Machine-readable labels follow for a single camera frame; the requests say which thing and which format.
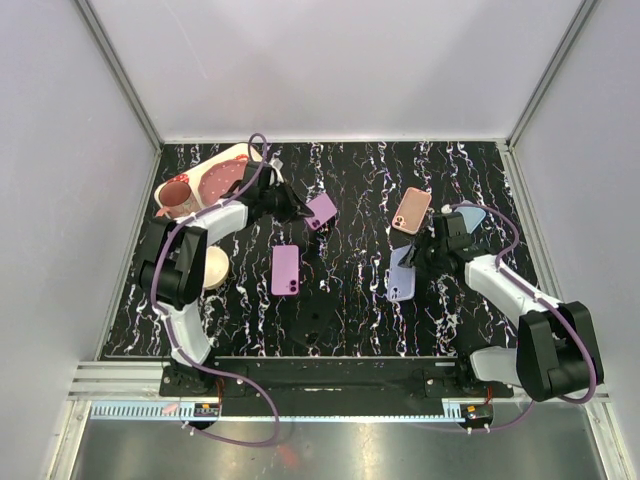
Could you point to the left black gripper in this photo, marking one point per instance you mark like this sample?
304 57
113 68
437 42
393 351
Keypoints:
295 209

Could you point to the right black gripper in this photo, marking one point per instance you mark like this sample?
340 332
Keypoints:
423 239

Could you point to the lavender phone case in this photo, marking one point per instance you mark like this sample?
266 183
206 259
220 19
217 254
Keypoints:
401 279

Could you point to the pink phone case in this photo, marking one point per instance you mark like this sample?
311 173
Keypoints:
411 211

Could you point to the light blue phone case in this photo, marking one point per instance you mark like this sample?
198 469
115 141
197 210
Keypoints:
472 215

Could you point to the black bare phone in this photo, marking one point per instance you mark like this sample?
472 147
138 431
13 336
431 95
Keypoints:
310 322

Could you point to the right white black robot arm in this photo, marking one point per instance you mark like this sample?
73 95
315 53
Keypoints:
556 353

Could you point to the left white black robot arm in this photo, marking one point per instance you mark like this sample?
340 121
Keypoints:
233 194

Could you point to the cream strawberry tray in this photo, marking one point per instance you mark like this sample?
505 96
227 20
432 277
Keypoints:
193 175

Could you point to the pink dotted plate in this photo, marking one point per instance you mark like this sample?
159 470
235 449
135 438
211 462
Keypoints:
220 178

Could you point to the beige wooden bowl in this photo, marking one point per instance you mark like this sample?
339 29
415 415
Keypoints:
217 267

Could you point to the pink mug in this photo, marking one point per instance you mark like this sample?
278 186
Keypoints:
177 200

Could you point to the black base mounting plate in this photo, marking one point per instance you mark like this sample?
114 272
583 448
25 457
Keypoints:
430 377

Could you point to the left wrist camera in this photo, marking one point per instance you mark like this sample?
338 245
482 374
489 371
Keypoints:
275 169

